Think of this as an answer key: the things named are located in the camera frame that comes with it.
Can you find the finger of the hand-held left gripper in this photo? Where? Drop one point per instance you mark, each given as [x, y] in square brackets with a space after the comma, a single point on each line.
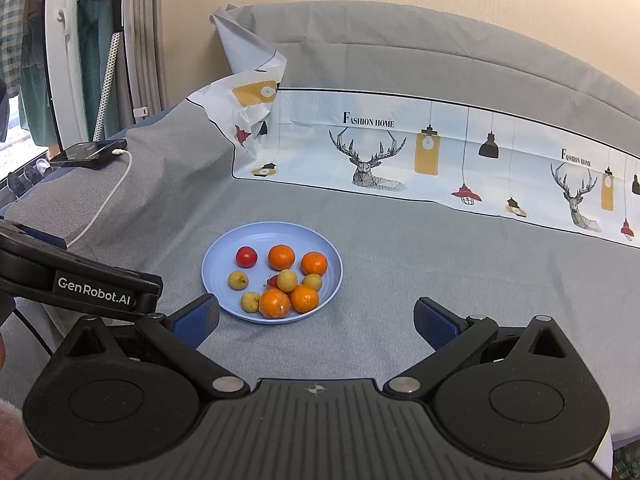
[42, 239]
[149, 292]

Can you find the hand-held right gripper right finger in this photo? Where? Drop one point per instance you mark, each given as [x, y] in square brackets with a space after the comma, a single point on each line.
[435, 322]

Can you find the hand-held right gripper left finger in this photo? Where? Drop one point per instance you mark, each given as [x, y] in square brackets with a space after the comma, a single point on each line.
[197, 317]

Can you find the yellow longan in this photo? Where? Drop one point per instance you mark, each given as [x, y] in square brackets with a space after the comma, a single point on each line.
[287, 280]
[250, 302]
[238, 280]
[313, 282]

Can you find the blue plate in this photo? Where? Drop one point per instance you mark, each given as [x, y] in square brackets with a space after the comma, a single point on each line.
[220, 260]

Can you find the plastic-wrapped tangerine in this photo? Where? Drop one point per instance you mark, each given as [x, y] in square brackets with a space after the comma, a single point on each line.
[274, 305]

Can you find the small red tomato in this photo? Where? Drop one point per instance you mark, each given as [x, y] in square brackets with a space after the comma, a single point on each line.
[246, 256]

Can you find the large red tomato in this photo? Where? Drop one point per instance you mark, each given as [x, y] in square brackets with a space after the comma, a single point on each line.
[271, 280]

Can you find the dark shoe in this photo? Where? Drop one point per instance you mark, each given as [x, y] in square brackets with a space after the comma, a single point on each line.
[19, 184]

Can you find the grey bed cover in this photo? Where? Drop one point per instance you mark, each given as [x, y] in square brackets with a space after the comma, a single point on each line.
[425, 260]

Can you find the light grey shoe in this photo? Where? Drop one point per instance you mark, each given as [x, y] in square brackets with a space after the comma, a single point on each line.
[40, 166]

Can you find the black smartphone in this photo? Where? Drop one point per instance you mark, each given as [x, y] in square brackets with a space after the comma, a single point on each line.
[85, 152]

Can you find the pink fuzzy clothing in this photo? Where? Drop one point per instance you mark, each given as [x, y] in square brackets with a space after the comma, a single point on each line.
[12, 430]

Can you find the deer printed cloth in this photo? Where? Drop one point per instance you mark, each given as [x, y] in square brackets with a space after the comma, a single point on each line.
[310, 150]

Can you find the grey curtain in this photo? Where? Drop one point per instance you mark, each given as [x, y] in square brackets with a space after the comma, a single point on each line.
[150, 50]

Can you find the plaid shirt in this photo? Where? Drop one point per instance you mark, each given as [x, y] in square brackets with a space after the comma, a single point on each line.
[12, 10]

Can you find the white door frame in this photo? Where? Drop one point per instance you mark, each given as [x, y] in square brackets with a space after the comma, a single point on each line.
[62, 60]

